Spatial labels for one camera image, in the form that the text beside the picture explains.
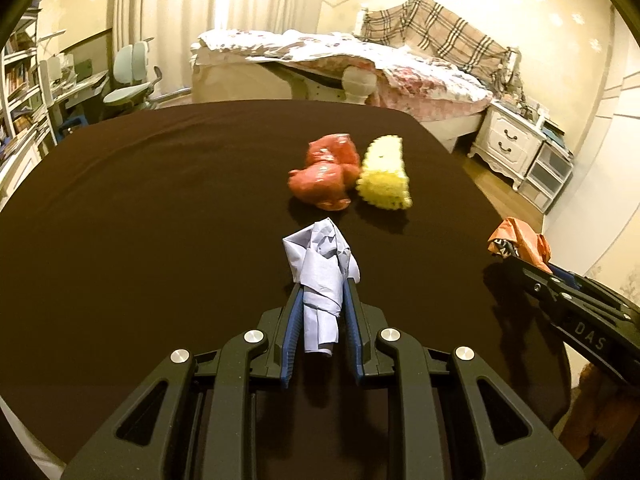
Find lavender paper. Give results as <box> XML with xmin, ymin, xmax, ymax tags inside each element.
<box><xmin>282</xmin><ymin>218</ymin><xmax>360</xmax><ymax>356</ymax></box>

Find orange snack wrapper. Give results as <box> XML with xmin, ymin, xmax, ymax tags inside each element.
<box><xmin>488</xmin><ymin>217</ymin><xmax>552</xmax><ymax>274</ymax></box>

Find yellow foam net sleeve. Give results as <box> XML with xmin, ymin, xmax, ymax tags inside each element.
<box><xmin>356</xmin><ymin>134</ymin><xmax>412</xmax><ymax>210</ymax></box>

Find red plastic bag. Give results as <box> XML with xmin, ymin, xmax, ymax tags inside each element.
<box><xmin>288</xmin><ymin>133</ymin><xmax>361</xmax><ymax>211</ymax></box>

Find plastic drawer unit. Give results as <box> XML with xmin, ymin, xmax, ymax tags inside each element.
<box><xmin>518</xmin><ymin>142</ymin><xmax>574</xmax><ymax>214</ymax></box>

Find dark brown tablecloth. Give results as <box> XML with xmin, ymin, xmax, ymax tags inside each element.
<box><xmin>1</xmin><ymin>101</ymin><xmax>570</xmax><ymax>460</ymax></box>

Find white nightstand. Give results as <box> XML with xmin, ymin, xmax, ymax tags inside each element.
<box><xmin>468</xmin><ymin>101</ymin><xmax>544</xmax><ymax>191</ymax></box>

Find floral quilt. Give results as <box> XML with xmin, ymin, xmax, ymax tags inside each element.
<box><xmin>191</xmin><ymin>29</ymin><xmax>494</xmax><ymax>122</ymax></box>

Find light green desk chair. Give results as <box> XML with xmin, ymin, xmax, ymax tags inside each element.
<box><xmin>103</xmin><ymin>38</ymin><xmax>163</xmax><ymax>110</ymax></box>

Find plaid blanket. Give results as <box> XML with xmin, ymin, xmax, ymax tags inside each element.
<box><xmin>360</xmin><ymin>0</ymin><xmax>518</xmax><ymax>92</ymax></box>

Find white desk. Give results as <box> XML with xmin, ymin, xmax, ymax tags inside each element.
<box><xmin>38</xmin><ymin>54</ymin><xmax>108</xmax><ymax>138</ymax></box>

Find white bookshelf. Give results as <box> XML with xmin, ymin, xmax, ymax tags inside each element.
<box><xmin>1</xmin><ymin>4</ymin><xmax>56</xmax><ymax>204</ymax></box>

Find beige curtains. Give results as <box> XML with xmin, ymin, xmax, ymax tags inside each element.
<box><xmin>107</xmin><ymin>0</ymin><xmax>322</xmax><ymax>96</ymax></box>

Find white bed frame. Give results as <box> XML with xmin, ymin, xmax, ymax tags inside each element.
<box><xmin>191</xmin><ymin>44</ymin><xmax>482</xmax><ymax>152</ymax></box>

